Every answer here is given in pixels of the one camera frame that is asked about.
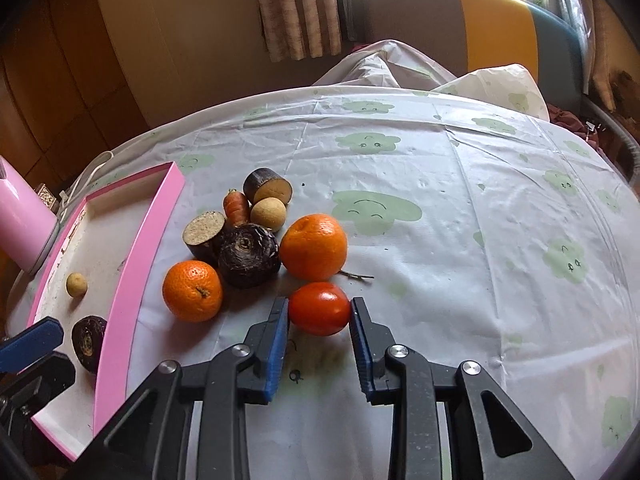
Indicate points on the dark ridged fruit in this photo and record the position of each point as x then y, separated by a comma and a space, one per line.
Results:
249, 256
87, 339

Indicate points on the beige striped left curtain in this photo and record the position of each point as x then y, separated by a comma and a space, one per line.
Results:
299, 29

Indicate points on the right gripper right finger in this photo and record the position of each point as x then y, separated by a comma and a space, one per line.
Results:
440, 409

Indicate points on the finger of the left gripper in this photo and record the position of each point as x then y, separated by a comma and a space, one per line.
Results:
29, 346
31, 391

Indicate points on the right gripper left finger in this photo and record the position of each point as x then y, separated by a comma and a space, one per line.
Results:
148, 436

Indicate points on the small dry twig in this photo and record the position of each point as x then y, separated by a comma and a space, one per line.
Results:
355, 276

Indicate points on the eggplant piece speckled cut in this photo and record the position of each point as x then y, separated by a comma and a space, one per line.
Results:
204, 236

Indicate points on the red tomato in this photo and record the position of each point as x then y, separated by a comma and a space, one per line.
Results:
319, 308

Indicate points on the orange tangerine with dark spot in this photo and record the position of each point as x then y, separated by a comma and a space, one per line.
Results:
192, 291

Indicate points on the beige right curtain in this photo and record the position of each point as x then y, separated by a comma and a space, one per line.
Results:
614, 52

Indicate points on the dark ridged fruit front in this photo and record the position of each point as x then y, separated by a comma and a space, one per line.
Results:
87, 339

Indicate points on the grey yellow teal sofa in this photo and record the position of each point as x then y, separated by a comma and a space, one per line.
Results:
466, 35

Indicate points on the pink electric kettle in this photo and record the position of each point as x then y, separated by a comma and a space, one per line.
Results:
27, 226

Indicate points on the white patterned pillow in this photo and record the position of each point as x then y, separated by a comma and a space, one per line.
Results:
510, 86

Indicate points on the tan longan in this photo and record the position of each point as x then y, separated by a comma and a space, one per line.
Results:
270, 213
76, 285

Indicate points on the white green patterned tablecloth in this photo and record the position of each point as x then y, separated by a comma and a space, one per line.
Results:
491, 235

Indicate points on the pink shallow box tray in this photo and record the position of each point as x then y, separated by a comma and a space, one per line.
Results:
111, 238

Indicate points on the small orange carrot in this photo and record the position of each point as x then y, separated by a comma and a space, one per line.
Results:
236, 208

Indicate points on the eggplant piece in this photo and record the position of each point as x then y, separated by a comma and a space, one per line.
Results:
265, 183

